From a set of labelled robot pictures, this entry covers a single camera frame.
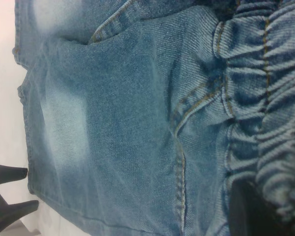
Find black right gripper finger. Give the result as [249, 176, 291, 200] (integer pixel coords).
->
[229, 179, 295, 236]

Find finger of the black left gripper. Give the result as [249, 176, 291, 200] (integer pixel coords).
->
[0, 192, 40, 236]
[0, 161, 29, 193]

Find blue denim pants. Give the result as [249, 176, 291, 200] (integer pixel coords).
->
[11, 0, 295, 236]

